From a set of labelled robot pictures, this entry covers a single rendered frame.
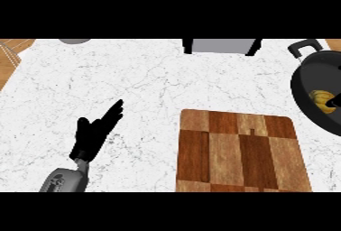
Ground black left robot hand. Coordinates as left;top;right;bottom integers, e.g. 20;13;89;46
69;98;126;163

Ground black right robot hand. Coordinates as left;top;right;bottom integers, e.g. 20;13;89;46
324;92;341;109

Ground yellow squash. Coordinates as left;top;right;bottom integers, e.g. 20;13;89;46
308;89;337;115

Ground brown checkered wooden cutting board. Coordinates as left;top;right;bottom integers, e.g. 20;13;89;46
175;108;315;193

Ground grey round object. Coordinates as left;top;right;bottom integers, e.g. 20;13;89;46
58;39;94;45

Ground grey box appliance black legs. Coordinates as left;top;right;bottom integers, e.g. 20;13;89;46
182;39;265;57

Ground black pot with handle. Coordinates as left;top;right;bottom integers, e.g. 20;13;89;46
287;39;341;137

